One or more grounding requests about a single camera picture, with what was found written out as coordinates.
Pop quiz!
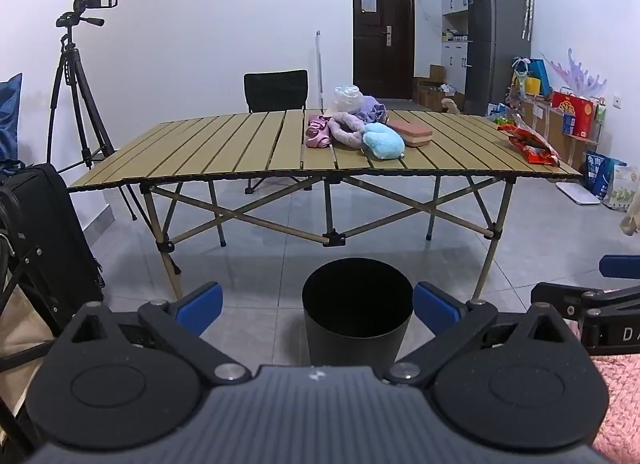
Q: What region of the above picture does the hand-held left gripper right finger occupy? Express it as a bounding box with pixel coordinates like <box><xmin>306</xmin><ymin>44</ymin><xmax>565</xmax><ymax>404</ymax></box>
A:
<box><xmin>383</xmin><ymin>281</ymin><xmax>582</xmax><ymax>387</ymax></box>

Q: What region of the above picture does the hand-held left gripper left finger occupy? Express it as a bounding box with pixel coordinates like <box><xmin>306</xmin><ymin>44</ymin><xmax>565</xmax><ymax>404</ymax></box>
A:
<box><xmin>64</xmin><ymin>282</ymin><xmax>252</xmax><ymax>387</ymax></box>

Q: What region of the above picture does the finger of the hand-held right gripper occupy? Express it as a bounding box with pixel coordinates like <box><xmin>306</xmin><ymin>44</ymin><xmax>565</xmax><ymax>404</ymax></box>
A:
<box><xmin>530</xmin><ymin>282</ymin><xmax>640</xmax><ymax>318</ymax></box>
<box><xmin>599</xmin><ymin>254</ymin><xmax>640</xmax><ymax>279</ymax></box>

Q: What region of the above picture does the black trash bin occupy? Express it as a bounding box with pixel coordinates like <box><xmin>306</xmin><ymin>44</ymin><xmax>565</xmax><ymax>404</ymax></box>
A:
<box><xmin>302</xmin><ymin>258</ymin><xmax>415</xmax><ymax>367</ymax></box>

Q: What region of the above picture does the light blue plush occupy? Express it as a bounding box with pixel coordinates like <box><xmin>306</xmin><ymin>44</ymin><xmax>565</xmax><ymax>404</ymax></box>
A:
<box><xmin>361</xmin><ymin>123</ymin><xmax>406</xmax><ymax>161</ymax></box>

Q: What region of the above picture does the pink sponge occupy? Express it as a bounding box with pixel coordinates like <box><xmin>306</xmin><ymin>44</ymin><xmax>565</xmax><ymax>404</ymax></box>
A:
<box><xmin>387</xmin><ymin>119</ymin><xmax>433</xmax><ymax>148</ymax></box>

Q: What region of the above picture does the pink plush toy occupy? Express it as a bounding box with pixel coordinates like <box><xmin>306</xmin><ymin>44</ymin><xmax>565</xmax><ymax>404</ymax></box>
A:
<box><xmin>327</xmin><ymin>111</ymin><xmax>368</xmax><ymax>150</ymax></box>

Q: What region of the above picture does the pink satin scrunchie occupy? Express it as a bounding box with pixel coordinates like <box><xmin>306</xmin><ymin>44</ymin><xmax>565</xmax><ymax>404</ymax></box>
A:
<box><xmin>306</xmin><ymin>114</ymin><xmax>333</xmax><ymax>150</ymax></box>

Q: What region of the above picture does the purple burlap pouch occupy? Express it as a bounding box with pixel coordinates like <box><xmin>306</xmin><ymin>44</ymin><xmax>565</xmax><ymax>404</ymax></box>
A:
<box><xmin>350</xmin><ymin>95</ymin><xmax>390</xmax><ymax>125</ymax></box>

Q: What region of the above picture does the clear plastic container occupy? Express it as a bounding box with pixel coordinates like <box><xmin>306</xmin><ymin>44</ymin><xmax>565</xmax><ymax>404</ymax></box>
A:
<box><xmin>332</xmin><ymin>85</ymin><xmax>363</xmax><ymax>115</ymax></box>

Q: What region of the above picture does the beige cloth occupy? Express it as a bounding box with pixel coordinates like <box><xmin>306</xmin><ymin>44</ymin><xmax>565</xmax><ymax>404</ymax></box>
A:
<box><xmin>620</xmin><ymin>194</ymin><xmax>640</xmax><ymax>237</ymax></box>

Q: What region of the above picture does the pink fuzzy blanket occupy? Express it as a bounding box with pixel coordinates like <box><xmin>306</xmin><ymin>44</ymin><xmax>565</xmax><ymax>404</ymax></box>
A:
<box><xmin>587</xmin><ymin>354</ymin><xmax>640</xmax><ymax>462</ymax></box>

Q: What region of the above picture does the white printed pack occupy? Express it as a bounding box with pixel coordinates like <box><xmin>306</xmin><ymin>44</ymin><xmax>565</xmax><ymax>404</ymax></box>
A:
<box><xmin>602</xmin><ymin>166</ymin><xmax>633</xmax><ymax>210</ymax></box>

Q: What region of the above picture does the white bathroom scale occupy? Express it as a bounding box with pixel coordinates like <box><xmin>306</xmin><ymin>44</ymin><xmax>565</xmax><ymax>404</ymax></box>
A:
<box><xmin>556</xmin><ymin>180</ymin><xmax>601</xmax><ymax>206</ymax></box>

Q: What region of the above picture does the blue and white bag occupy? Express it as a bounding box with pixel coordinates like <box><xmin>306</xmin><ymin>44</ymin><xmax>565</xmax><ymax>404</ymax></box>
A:
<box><xmin>585</xmin><ymin>150</ymin><xmax>628</xmax><ymax>200</ymax></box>

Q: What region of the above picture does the red snack bag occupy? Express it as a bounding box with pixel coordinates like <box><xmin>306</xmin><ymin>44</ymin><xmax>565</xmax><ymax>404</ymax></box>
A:
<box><xmin>497</xmin><ymin>114</ymin><xmax>562</xmax><ymax>167</ymax></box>

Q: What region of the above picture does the red gift box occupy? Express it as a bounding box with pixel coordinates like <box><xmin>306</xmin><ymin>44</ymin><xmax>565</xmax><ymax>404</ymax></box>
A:
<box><xmin>551</xmin><ymin>89</ymin><xmax>598</xmax><ymax>139</ymax></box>

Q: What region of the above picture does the large cardboard box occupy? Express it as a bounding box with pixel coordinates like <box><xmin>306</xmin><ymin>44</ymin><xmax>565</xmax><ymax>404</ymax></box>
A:
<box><xmin>520</xmin><ymin>94</ymin><xmax>608</xmax><ymax>165</ymax></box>

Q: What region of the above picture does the tan slatted folding table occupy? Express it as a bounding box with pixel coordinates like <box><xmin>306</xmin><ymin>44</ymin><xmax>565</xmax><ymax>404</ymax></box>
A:
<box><xmin>67</xmin><ymin>109</ymin><xmax>584</xmax><ymax>302</ymax></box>

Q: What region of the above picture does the black suitcase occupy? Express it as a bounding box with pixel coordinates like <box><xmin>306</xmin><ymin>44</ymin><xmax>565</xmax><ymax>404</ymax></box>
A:
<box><xmin>0</xmin><ymin>162</ymin><xmax>106</xmax><ymax>340</ymax></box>

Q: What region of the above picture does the purple coral decoration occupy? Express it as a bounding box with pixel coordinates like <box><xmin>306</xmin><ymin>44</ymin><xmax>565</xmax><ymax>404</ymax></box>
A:
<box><xmin>542</xmin><ymin>48</ymin><xmax>608</xmax><ymax>95</ymax></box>

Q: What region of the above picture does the blue gift bag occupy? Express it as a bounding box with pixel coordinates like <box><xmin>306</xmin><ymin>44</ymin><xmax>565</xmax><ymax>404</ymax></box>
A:
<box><xmin>527</xmin><ymin>59</ymin><xmax>551</xmax><ymax>97</ymax></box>

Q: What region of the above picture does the stack of small cardboard boxes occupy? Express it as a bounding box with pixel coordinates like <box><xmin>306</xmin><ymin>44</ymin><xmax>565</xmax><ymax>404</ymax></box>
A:
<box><xmin>414</xmin><ymin>64</ymin><xmax>458</xmax><ymax>112</ymax></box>

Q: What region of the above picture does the black folding chair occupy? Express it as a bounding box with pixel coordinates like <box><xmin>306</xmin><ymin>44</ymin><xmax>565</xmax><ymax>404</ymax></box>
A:
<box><xmin>243</xmin><ymin>69</ymin><xmax>313</xmax><ymax>195</ymax></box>

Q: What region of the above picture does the dark brown door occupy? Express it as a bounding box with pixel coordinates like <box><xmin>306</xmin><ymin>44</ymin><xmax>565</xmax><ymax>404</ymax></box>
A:
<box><xmin>352</xmin><ymin>0</ymin><xmax>417</xmax><ymax>102</ymax></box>

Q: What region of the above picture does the white base cabinet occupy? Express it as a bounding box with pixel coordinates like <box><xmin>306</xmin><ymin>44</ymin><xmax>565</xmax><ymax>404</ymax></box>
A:
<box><xmin>441</xmin><ymin>41</ymin><xmax>471</xmax><ymax>85</ymax></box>

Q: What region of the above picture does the grey refrigerator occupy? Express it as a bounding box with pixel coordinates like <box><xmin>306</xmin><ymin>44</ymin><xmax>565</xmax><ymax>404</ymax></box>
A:
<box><xmin>466</xmin><ymin>0</ymin><xmax>532</xmax><ymax>117</ymax></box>

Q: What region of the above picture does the white mop pole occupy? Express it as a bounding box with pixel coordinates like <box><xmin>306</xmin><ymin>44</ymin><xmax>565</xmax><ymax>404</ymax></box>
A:
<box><xmin>315</xmin><ymin>30</ymin><xmax>326</xmax><ymax>115</ymax></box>

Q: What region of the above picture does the black tripod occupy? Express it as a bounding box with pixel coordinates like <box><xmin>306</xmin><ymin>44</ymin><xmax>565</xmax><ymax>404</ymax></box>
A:
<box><xmin>46</xmin><ymin>14</ymin><xmax>138</xmax><ymax>222</ymax></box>

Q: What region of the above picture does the white hanging strap bundle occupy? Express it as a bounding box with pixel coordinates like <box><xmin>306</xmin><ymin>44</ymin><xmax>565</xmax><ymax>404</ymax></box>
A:
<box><xmin>520</xmin><ymin>0</ymin><xmax>535</xmax><ymax>42</ymax></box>

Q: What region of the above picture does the black camcorder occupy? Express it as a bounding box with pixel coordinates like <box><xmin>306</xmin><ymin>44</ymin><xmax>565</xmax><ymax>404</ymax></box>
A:
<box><xmin>72</xmin><ymin>0</ymin><xmax>120</xmax><ymax>15</ymax></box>

